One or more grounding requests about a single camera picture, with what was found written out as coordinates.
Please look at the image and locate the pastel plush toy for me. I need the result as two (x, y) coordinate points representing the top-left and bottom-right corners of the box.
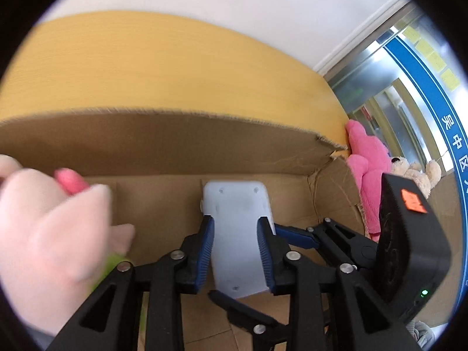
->
(1, 154), (136, 336)

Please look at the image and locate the white plastic device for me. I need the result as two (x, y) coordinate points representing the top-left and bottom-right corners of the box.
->
(202, 180), (274, 299)

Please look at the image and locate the beige teddy bear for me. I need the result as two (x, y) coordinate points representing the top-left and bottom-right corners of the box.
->
(391, 157), (442, 199)

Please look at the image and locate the pink plush toy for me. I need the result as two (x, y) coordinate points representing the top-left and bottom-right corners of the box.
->
(345, 120), (392, 242)

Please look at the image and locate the brown cardboard box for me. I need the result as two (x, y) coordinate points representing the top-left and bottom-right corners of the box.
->
(0, 106), (371, 351)

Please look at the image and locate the glass door blue banner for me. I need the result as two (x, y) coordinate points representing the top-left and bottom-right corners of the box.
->
(325, 2), (467, 327)

